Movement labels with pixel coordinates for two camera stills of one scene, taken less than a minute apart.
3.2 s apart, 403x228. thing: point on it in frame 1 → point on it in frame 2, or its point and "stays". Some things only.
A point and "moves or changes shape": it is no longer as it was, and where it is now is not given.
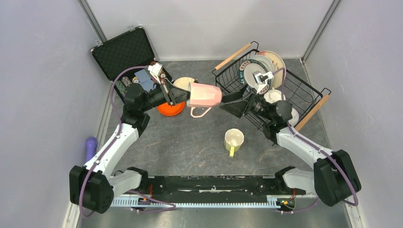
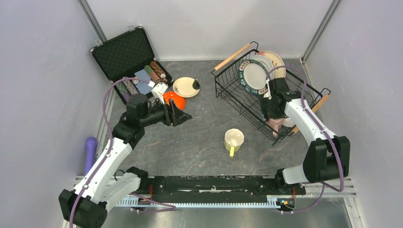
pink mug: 202,95 moves or changes shape
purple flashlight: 91,147 stays
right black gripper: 238,108 → 265,103
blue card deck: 144,79 stays
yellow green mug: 233,139 stays
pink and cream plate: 279,63 stays
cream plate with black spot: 183,82 stays
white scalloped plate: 267,61 stays
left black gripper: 178,95 → 173,114
